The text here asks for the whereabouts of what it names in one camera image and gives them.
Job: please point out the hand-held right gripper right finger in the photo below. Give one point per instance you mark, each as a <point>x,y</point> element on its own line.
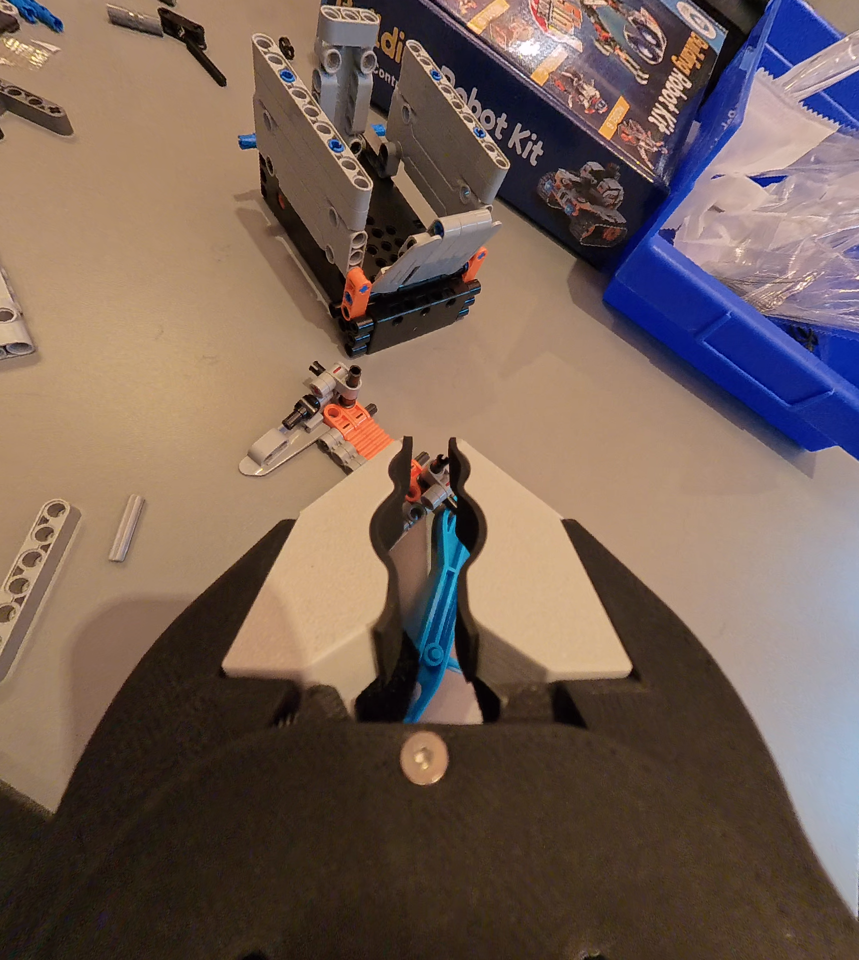
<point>542,600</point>

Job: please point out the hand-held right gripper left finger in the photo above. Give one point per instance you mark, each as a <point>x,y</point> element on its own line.
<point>309,600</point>

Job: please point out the blue brick separator tool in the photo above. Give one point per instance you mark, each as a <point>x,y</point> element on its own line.
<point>437,600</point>

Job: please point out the blue plastic bin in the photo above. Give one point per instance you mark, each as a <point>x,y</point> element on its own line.
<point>737,330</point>

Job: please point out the clear plastic parts bag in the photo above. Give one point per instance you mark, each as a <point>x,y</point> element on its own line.
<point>812,195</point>

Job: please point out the grey orange winged brick assembly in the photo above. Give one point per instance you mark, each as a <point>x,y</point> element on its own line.
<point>339,431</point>

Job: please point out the short grey axle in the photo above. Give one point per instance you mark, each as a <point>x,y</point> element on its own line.
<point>126,529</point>

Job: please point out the long grey holed beam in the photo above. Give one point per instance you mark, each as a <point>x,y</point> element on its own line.
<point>17,592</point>

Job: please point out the grey black brick model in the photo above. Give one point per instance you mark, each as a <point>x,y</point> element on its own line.
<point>339,172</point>

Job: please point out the dark blue kit box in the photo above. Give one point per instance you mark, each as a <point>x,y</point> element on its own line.
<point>549,97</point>

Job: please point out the black beam with axle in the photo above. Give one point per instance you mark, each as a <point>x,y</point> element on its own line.
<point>189,37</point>

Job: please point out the dark grey bent beam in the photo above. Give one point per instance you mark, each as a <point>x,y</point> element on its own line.
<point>21,101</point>

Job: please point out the silver grey tube piece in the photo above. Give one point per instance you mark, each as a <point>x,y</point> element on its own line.
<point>133,19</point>

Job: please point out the small clear packet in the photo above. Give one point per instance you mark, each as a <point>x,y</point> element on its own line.
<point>24,52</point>

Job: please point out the blue brick piece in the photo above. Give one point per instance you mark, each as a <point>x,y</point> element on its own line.
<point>39,11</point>

